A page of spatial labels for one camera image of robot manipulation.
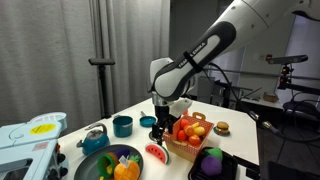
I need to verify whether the purple plush fruit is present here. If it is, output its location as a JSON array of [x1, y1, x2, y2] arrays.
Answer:
[[200, 155, 223, 177]]

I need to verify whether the dark small bowl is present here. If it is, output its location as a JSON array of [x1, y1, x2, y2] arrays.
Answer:
[[139, 110, 158, 128]]

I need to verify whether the red round toy fruit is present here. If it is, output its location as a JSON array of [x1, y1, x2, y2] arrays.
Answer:
[[176, 129, 188, 142]]

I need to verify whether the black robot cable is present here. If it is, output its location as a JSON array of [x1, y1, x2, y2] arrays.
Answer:
[[199, 61, 320, 144]]

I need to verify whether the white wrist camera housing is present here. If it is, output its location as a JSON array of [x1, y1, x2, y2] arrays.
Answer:
[[169, 98, 193, 119]]

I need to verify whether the black camera stand pole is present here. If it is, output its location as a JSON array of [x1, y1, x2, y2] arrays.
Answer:
[[97, 64, 113, 120]]

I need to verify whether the brown cardboard box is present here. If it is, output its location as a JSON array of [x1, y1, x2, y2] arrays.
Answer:
[[263, 91, 280, 103]]

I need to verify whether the black grill tray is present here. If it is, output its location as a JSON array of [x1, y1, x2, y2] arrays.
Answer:
[[187, 146, 239, 180]]

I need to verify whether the yellow toy lemon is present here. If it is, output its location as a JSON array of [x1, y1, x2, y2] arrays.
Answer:
[[193, 125, 206, 137]]

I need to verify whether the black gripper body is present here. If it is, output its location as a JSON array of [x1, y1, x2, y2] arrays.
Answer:
[[153, 104, 178, 130]]

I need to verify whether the teal toy kettle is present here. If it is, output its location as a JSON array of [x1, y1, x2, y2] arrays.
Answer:
[[75, 122, 111, 157]]

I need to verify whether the orange round toy fruit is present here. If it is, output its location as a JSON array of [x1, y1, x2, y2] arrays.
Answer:
[[188, 134, 202, 146]]

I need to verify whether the green toy cup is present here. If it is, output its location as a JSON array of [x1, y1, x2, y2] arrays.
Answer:
[[97, 152, 118, 179]]

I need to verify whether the light blue toy oven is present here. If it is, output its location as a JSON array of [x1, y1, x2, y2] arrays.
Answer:
[[0, 112, 69, 180]]

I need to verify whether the black stereo camera bar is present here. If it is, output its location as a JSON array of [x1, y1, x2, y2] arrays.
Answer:
[[88, 58, 116, 66], [266, 54, 309, 65]]

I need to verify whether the grey metal cabinet box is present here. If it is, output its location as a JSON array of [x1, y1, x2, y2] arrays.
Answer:
[[197, 75, 216, 104]]

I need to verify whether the black metal bracket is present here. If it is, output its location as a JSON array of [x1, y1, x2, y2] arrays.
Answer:
[[233, 154, 262, 180]]

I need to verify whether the watermelon slice toy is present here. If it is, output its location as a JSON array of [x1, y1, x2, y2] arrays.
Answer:
[[144, 142, 170, 165]]

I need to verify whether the orange slice toy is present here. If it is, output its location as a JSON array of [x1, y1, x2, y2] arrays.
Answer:
[[183, 124, 196, 137]]

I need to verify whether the red checkered cardboard basket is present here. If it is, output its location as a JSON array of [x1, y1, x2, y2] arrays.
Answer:
[[162, 111, 215, 164]]

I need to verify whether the red orange toy peach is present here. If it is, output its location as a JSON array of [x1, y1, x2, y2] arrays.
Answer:
[[179, 118, 192, 130]]

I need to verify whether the toy burger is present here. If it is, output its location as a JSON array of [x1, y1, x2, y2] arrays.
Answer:
[[213, 121, 231, 137]]

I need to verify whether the grey curtain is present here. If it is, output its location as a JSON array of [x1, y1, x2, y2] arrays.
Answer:
[[0, 0, 171, 134]]

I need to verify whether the purple toy eggplant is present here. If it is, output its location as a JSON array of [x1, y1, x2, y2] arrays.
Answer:
[[113, 146, 132, 159]]

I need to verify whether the orange plush pineapple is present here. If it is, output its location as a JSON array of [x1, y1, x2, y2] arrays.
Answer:
[[113, 154, 141, 180]]

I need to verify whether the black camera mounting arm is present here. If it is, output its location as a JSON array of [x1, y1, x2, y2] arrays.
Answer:
[[277, 63, 320, 97]]

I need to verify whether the teal toy pot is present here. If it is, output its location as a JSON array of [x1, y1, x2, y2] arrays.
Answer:
[[112, 114, 134, 139]]

